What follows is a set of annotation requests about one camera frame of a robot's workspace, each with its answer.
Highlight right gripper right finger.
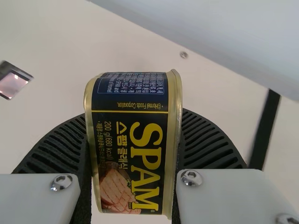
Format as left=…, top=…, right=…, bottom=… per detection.
left=171, top=108, right=299, bottom=224

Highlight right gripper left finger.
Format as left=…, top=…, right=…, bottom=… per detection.
left=0, top=112, right=94, bottom=224

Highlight dark blue rectangular tin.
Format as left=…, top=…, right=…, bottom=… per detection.
left=84, top=69, right=183, bottom=220

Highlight black strip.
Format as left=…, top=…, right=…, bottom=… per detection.
left=249, top=88, right=281, bottom=172

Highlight small square scanner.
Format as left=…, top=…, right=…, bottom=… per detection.
left=0, top=60, right=35, bottom=101

